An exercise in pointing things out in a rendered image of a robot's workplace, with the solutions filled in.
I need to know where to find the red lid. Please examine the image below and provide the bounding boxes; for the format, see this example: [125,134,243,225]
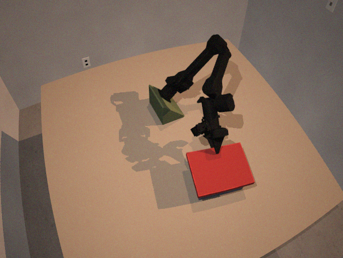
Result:
[186,143,254,198]

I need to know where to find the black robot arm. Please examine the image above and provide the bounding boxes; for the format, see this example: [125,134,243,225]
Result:
[158,34,235,136]

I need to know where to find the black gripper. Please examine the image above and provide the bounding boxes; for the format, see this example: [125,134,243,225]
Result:
[201,113,229,154]

